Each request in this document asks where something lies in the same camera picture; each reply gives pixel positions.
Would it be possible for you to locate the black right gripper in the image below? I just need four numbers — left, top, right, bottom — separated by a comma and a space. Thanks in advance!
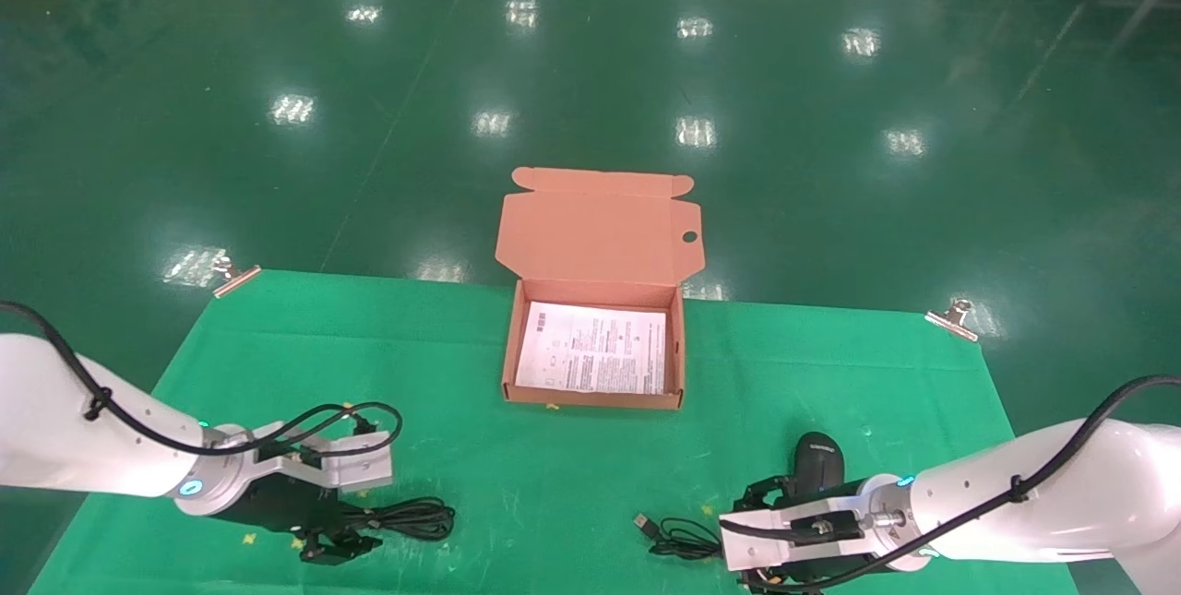
738, 475, 894, 595

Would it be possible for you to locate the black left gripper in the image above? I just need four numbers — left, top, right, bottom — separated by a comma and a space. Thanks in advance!
217, 473, 382, 565

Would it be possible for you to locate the black data cable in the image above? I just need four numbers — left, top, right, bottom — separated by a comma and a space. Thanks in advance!
318, 496, 456, 546

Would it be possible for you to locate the black wired computer mouse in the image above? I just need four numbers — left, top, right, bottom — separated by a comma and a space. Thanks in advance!
635, 432, 846, 564

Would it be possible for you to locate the brown cardboard mailer box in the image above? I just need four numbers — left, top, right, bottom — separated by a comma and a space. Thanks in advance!
495, 167, 704, 411

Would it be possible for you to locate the green table cloth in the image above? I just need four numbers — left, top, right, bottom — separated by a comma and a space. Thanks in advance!
28, 269, 1080, 595

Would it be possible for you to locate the white printed instruction sheet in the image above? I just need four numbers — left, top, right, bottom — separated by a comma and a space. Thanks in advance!
515, 302, 667, 396

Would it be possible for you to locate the silver binder clip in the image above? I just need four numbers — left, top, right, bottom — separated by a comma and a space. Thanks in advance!
925, 299, 979, 343
212, 256, 262, 299

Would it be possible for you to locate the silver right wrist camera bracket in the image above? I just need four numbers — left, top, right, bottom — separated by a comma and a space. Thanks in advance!
719, 494, 879, 574

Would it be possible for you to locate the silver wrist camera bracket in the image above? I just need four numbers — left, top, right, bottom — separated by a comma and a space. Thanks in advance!
247, 422, 394, 495
719, 494, 879, 574

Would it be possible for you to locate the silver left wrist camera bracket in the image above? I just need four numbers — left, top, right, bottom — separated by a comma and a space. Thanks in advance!
247, 422, 394, 495

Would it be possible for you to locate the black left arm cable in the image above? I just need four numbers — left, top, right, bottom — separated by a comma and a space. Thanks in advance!
0, 302, 404, 463

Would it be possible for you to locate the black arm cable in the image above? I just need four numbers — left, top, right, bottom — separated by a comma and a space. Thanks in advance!
729, 375, 1181, 592
0, 302, 404, 463

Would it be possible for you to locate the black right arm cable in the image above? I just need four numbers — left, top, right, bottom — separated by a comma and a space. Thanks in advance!
729, 375, 1181, 592

